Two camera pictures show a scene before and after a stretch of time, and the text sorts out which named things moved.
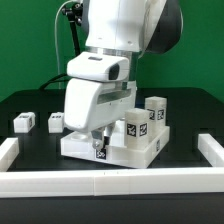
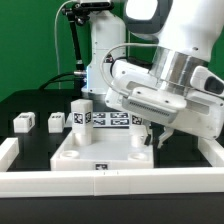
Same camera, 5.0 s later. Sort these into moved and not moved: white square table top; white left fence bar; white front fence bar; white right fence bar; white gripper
Moved: white gripper; white square table top
Not moved: white front fence bar; white right fence bar; white left fence bar
